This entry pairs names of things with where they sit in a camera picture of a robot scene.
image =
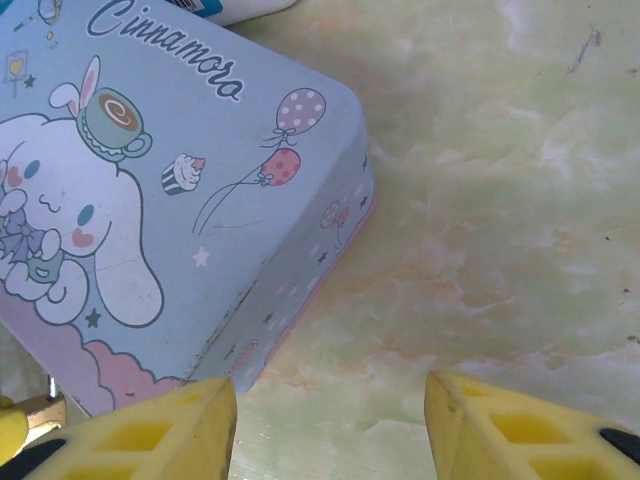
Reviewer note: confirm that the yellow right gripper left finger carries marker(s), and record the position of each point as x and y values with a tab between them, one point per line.
165	440

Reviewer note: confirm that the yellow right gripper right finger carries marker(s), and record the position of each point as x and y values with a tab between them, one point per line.
520	435

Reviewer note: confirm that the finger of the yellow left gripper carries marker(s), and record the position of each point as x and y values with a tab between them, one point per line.
11	422

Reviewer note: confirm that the blue cartoon tin box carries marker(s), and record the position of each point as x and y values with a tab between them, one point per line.
150	200

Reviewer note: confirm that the white container with teal label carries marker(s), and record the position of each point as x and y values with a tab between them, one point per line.
245	9

